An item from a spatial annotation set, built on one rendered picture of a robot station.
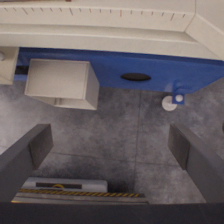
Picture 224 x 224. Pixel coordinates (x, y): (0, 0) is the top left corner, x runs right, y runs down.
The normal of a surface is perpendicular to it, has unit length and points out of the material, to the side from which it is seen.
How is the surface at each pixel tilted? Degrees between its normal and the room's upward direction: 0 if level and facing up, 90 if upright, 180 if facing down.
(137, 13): 90
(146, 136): 0
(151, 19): 90
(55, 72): 0
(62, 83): 0
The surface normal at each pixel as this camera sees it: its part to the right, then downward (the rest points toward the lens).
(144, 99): -0.05, -0.12
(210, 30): -0.65, 0.75
